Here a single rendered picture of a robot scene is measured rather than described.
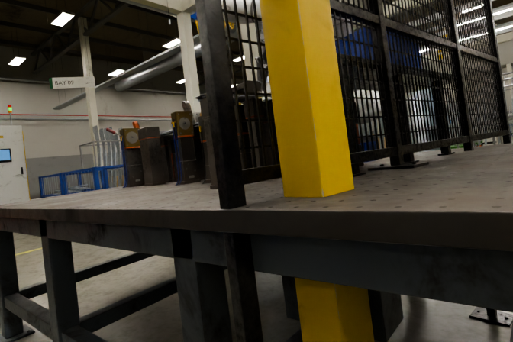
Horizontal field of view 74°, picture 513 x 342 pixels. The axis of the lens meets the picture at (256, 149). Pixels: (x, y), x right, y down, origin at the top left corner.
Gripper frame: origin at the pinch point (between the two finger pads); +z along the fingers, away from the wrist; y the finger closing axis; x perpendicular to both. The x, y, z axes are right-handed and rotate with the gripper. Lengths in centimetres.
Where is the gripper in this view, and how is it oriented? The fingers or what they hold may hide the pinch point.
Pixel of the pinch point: (266, 91)
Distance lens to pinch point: 145.2
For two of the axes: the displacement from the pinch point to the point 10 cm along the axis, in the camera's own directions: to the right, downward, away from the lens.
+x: 5.2, 2.6, -8.1
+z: -0.8, 9.6, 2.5
